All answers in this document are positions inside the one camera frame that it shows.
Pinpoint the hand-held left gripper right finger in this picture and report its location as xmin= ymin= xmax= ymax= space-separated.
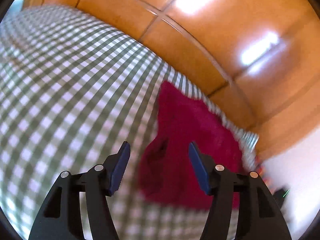
xmin=188 ymin=141 xmax=292 ymax=240

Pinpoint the green checked bed sheet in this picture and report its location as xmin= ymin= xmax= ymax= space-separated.
xmin=0 ymin=5 xmax=260 ymax=240

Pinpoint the dark red knit garment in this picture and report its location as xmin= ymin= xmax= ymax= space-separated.
xmin=137 ymin=80 xmax=250 ymax=212

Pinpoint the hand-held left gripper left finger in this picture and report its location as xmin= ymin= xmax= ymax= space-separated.
xmin=28 ymin=141 xmax=131 ymax=240

